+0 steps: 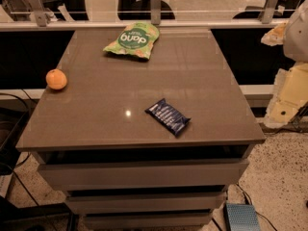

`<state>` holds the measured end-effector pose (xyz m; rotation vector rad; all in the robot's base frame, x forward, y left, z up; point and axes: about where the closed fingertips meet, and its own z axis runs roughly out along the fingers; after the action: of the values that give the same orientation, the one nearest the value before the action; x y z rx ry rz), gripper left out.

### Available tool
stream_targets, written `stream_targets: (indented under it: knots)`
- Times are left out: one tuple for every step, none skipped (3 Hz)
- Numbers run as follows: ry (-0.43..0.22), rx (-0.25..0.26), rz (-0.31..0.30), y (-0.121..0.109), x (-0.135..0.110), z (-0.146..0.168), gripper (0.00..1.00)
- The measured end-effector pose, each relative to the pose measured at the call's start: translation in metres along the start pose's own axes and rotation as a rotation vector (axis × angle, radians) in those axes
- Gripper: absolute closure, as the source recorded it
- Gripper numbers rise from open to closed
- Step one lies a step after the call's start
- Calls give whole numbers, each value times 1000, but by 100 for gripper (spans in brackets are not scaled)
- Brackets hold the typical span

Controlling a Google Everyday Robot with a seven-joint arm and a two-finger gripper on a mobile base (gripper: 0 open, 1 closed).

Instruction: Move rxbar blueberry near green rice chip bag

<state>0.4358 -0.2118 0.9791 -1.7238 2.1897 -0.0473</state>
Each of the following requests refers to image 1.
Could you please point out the metal glass railing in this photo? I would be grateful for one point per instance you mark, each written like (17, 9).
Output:
(42, 12)

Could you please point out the orange fruit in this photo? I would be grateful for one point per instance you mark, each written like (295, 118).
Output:
(55, 79)

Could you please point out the grey drawer cabinet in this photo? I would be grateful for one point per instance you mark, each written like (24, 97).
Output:
(118, 166)

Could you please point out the black office chair behind glass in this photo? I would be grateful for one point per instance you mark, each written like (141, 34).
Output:
(134, 9)

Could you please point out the blue rxbar blueberry wrapper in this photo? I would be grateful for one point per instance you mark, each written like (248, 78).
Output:
(168, 116)

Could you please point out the green dang rice chip bag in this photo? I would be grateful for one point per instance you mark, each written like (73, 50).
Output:
(136, 40)

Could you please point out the blue perforated box on floor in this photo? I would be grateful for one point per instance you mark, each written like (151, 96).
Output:
(241, 217)

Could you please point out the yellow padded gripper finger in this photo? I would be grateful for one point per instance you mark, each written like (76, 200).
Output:
(275, 36)
(290, 94)

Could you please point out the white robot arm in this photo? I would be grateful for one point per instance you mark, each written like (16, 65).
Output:
(295, 46)

